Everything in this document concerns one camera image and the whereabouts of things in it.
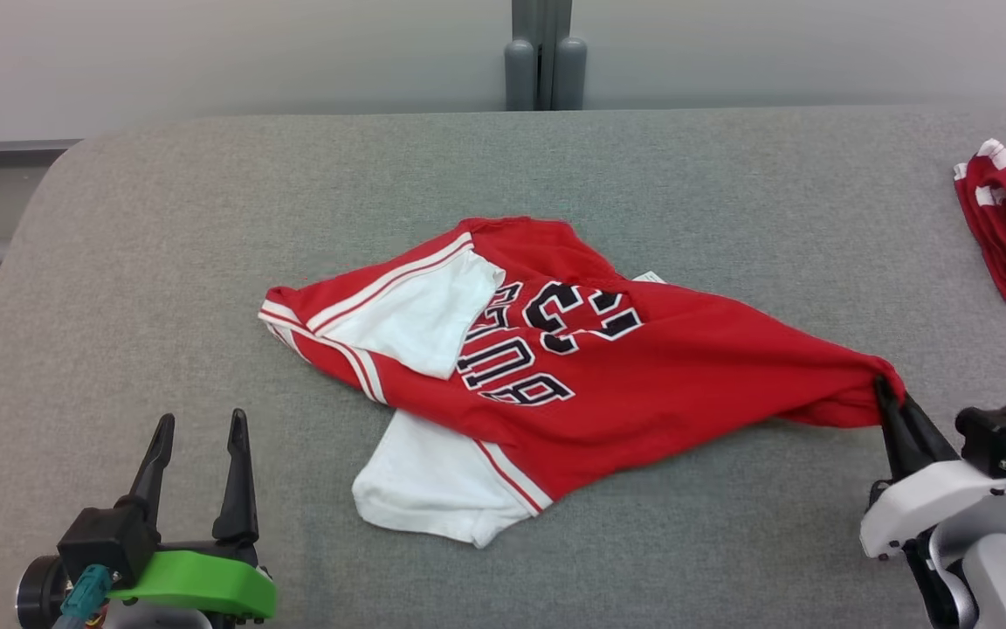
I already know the red white-sleeved Bulls shirt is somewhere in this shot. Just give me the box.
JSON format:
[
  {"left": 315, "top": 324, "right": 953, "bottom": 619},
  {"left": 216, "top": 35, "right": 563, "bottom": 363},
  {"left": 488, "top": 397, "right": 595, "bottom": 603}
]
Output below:
[{"left": 258, "top": 217, "right": 907, "bottom": 550}]

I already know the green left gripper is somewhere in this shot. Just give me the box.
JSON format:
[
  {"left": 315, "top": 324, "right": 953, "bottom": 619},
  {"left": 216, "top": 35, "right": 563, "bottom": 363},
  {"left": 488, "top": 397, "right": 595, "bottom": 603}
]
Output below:
[{"left": 17, "top": 410, "right": 276, "bottom": 629}]

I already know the grey partition post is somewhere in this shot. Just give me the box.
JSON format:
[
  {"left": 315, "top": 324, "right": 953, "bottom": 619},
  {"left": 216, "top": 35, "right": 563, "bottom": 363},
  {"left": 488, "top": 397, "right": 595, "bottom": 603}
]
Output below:
[{"left": 512, "top": 0, "right": 574, "bottom": 112}]

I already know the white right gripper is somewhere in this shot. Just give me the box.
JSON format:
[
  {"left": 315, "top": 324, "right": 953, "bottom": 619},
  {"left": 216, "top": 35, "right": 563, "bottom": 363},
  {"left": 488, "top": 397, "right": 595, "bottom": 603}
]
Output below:
[{"left": 859, "top": 377, "right": 1006, "bottom": 561}]

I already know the grey fabric sofa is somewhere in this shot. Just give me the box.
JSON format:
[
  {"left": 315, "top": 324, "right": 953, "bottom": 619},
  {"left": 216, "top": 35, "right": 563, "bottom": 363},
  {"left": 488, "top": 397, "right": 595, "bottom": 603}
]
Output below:
[{"left": 0, "top": 105, "right": 1006, "bottom": 629}]

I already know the grey rounded post foot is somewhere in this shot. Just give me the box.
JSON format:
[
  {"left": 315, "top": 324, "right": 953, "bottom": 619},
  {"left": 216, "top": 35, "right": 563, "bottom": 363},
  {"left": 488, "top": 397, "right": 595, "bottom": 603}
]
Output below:
[
  {"left": 553, "top": 36, "right": 589, "bottom": 111},
  {"left": 504, "top": 38, "right": 538, "bottom": 112}
]

